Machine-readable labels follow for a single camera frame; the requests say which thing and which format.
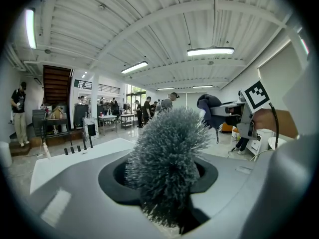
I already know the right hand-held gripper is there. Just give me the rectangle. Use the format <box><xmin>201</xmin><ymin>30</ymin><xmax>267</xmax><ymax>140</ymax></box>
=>
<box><xmin>210</xmin><ymin>80</ymin><xmax>271</xmax><ymax>140</ymax></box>

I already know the grey fixture with black opening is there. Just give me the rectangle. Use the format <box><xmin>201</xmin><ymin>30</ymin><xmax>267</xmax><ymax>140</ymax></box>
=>
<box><xmin>24</xmin><ymin>143</ymin><xmax>275</xmax><ymax>239</ymax></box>

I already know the white cable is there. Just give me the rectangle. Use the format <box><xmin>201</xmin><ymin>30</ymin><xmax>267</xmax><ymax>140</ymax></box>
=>
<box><xmin>253</xmin><ymin>147</ymin><xmax>276</xmax><ymax>162</ymax></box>

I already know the person's white shirt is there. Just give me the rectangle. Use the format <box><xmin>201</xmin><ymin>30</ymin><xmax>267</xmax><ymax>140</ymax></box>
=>
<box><xmin>239</xmin><ymin>56</ymin><xmax>319</xmax><ymax>239</ymax></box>

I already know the white round bin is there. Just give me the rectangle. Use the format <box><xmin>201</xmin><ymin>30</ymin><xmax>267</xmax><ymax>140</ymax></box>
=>
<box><xmin>0</xmin><ymin>141</ymin><xmax>13</xmax><ymax>168</ymax></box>

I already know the person's right hand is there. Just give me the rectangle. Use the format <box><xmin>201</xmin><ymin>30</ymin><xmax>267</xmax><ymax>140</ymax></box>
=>
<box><xmin>251</xmin><ymin>109</ymin><xmax>273</xmax><ymax>131</ymax></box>

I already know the grey metal-frame table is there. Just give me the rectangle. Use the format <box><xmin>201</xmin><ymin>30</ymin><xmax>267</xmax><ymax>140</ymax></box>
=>
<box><xmin>120</xmin><ymin>113</ymin><xmax>136</xmax><ymax>129</ymax></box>

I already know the brown wooden staircase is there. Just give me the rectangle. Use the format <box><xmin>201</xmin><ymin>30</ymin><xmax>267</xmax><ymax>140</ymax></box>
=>
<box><xmin>42</xmin><ymin>64</ymin><xmax>73</xmax><ymax>106</ymax></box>

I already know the white low cabinet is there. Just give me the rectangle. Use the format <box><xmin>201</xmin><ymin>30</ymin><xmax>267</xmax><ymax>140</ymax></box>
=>
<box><xmin>251</xmin><ymin>129</ymin><xmax>275</xmax><ymax>157</ymax></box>

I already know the clear spray bottle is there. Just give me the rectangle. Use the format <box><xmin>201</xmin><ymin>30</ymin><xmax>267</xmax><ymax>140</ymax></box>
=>
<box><xmin>42</xmin><ymin>141</ymin><xmax>52</xmax><ymax>159</ymax></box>

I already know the black cabinet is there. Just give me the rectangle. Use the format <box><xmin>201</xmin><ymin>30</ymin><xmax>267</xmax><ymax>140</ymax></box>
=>
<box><xmin>73</xmin><ymin>104</ymin><xmax>89</xmax><ymax>130</ymax></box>

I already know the white sign board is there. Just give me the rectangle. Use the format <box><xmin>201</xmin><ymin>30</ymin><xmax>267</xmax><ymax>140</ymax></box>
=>
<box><xmin>83</xmin><ymin>117</ymin><xmax>100</xmax><ymax>141</ymax></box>

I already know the person's right forearm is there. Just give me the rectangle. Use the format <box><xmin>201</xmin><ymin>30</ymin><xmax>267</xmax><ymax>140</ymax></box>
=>
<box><xmin>271</xmin><ymin>109</ymin><xmax>299</xmax><ymax>139</ymax></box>

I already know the white metal-frame table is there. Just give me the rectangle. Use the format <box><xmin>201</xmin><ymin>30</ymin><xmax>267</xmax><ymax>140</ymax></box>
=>
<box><xmin>98</xmin><ymin>114</ymin><xmax>118</xmax><ymax>135</ymax></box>

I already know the grey bristle toilet brush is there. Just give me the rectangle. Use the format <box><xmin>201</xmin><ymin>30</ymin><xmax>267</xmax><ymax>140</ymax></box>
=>
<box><xmin>124</xmin><ymin>106</ymin><xmax>212</xmax><ymax>235</ymax></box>

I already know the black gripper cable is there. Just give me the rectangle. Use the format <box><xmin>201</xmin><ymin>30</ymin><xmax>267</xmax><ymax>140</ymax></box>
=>
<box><xmin>268</xmin><ymin>102</ymin><xmax>280</xmax><ymax>150</ymax></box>

